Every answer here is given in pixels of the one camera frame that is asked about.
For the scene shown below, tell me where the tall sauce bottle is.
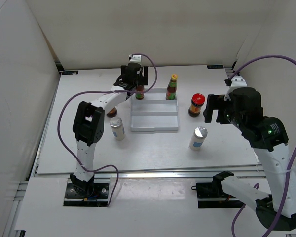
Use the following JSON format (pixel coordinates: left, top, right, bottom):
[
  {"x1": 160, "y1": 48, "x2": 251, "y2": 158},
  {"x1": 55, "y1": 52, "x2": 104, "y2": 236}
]
[
  {"x1": 166, "y1": 74, "x2": 178, "y2": 100},
  {"x1": 135, "y1": 85, "x2": 145, "y2": 100}
]

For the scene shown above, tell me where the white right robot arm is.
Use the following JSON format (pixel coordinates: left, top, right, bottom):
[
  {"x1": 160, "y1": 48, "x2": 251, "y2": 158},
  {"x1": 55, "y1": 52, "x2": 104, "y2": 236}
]
[{"x1": 203, "y1": 87, "x2": 296, "y2": 231}]

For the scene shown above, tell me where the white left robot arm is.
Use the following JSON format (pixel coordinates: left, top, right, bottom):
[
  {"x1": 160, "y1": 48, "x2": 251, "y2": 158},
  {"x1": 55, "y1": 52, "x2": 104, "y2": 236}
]
[{"x1": 70, "y1": 62, "x2": 148, "y2": 198}]

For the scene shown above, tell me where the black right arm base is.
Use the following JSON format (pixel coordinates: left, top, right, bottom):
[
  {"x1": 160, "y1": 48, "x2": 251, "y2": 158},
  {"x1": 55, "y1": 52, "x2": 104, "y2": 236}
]
[{"x1": 191, "y1": 182, "x2": 243, "y2": 209}]

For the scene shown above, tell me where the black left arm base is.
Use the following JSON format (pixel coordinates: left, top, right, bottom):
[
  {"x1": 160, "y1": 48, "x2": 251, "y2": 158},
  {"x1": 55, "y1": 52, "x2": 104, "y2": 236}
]
[{"x1": 63, "y1": 183, "x2": 110, "y2": 207}]

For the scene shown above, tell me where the right red-lid sauce jar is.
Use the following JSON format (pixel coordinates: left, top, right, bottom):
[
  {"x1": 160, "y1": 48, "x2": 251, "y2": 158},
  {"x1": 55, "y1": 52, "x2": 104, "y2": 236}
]
[{"x1": 188, "y1": 93, "x2": 206, "y2": 117}]

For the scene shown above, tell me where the red-lid sauce jar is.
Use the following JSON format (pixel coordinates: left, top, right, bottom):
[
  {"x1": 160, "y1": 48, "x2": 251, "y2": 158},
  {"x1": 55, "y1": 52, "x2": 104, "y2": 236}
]
[
  {"x1": 107, "y1": 107, "x2": 117, "y2": 118},
  {"x1": 188, "y1": 93, "x2": 206, "y2": 117}
]

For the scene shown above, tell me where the white tiered organizer tray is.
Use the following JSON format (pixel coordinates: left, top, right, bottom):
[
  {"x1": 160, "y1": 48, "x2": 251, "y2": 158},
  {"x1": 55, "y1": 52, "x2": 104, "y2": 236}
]
[{"x1": 130, "y1": 88, "x2": 179, "y2": 132}]

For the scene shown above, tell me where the right white shaker bottle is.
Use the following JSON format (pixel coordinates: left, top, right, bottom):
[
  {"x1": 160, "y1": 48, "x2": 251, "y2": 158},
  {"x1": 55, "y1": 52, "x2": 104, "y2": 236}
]
[{"x1": 189, "y1": 126, "x2": 208, "y2": 150}]

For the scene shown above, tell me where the white shaker bottle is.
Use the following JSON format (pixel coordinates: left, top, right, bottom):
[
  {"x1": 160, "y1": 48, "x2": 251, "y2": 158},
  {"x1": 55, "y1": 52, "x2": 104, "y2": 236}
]
[
  {"x1": 189, "y1": 126, "x2": 208, "y2": 150},
  {"x1": 110, "y1": 117, "x2": 125, "y2": 141}
]

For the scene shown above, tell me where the left red-lid sauce jar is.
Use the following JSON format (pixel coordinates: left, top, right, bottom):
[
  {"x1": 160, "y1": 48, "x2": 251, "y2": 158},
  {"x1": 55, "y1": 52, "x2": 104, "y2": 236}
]
[{"x1": 107, "y1": 107, "x2": 117, "y2": 118}]

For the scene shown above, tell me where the left white shaker bottle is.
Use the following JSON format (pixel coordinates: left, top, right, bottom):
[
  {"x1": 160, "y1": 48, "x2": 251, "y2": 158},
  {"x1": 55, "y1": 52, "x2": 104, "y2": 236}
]
[{"x1": 110, "y1": 117, "x2": 125, "y2": 141}]

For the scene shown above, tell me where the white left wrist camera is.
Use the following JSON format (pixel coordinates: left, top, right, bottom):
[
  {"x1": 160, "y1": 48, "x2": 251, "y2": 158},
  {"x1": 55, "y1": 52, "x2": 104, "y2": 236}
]
[{"x1": 129, "y1": 54, "x2": 142, "y2": 64}]

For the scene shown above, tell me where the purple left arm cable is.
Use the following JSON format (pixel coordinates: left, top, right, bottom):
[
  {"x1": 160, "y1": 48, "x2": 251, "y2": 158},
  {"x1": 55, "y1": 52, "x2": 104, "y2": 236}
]
[{"x1": 57, "y1": 53, "x2": 157, "y2": 207}]

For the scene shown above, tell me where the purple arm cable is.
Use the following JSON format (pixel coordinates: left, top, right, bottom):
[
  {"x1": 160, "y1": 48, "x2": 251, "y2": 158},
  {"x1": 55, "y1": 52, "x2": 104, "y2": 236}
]
[
  {"x1": 224, "y1": 54, "x2": 296, "y2": 237},
  {"x1": 57, "y1": 53, "x2": 157, "y2": 207}
]

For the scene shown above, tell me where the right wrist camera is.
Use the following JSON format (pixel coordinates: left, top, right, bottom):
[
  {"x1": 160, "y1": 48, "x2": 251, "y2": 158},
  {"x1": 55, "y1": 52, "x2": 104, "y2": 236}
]
[{"x1": 224, "y1": 76, "x2": 247, "y2": 101}]

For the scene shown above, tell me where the aluminium right rail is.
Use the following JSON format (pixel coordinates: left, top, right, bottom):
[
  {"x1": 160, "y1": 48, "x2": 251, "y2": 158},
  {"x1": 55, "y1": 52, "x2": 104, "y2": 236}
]
[{"x1": 224, "y1": 67, "x2": 235, "y2": 79}]

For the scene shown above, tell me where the aluminium rail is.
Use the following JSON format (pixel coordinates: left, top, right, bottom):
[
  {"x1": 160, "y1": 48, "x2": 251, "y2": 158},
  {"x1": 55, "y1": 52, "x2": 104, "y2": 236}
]
[
  {"x1": 224, "y1": 67, "x2": 235, "y2": 79},
  {"x1": 29, "y1": 165, "x2": 262, "y2": 181}
]

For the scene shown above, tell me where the right black corner bracket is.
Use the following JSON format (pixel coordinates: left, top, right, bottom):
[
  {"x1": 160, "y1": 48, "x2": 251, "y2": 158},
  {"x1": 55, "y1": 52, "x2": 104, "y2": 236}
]
[{"x1": 207, "y1": 65, "x2": 224, "y2": 69}]

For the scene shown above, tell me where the black corner bracket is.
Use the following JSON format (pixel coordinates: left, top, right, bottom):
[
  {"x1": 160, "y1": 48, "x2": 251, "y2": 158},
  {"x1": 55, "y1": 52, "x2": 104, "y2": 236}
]
[
  {"x1": 207, "y1": 65, "x2": 224, "y2": 69},
  {"x1": 61, "y1": 71, "x2": 78, "y2": 75}
]

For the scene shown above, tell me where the left black corner bracket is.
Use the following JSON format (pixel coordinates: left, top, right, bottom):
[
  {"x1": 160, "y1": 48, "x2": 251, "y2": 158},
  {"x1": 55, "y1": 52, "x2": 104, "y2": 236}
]
[{"x1": 61, "y1": 71, "x2": 78, "y2": 75}]

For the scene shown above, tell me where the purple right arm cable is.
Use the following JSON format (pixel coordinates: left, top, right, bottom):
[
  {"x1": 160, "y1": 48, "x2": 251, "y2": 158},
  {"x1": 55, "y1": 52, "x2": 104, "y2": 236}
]
[{"x1": 224, "y1": 54, "x2": 296, "y2": 237}]

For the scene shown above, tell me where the aluminium front rail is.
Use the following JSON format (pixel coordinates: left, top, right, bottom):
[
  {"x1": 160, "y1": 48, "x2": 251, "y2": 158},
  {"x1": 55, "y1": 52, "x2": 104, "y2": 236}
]
[{"x1": 29, "y1": 165, "x2": 262, "y2": 181}]

